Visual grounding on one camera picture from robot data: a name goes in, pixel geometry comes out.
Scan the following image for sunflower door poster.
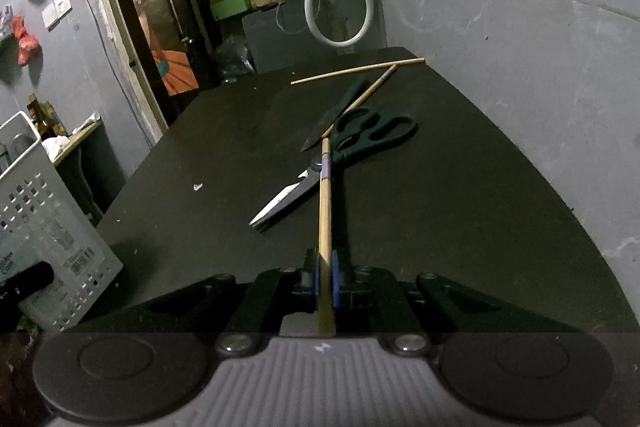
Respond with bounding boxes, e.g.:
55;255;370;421
117;0;201;96

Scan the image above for pale wooden door frame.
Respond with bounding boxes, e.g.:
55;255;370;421
75;0;173;142

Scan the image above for black knife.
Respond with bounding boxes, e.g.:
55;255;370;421
300;77;370;152

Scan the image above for white cloth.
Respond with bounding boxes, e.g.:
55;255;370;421
42;112;98;158

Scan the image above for white power cable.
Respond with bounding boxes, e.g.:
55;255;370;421
82;0;157;148

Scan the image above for plain wooden chopstick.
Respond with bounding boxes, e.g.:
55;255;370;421
290;58;426;86

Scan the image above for wooden countertop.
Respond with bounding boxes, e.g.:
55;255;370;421
52;117;102;168

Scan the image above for wooden chopstick purple band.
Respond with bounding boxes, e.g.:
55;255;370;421
320;63;398;140
316;138;337;339

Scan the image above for white perforated utensil basket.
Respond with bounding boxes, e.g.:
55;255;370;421
0;111;124;333

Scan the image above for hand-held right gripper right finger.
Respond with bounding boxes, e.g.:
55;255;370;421
330;251;581;354

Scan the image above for green box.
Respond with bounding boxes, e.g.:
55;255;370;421
210;0;251;20

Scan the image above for dark wooden door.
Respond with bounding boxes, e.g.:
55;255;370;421
115;0;223;98

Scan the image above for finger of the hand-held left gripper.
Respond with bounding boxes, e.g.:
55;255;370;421
0;261;55;305

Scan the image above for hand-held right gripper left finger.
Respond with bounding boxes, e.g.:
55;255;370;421
85;251;322;354

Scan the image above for grey cabinet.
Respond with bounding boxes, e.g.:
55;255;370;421
242;2;346;75

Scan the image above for red plastic bag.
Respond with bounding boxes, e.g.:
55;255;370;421
11;16;43;66

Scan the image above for row of condiment bottles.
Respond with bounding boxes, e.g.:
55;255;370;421
26;93;68;140

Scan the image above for black handled scissors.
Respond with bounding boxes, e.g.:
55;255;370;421
249;107;418;230

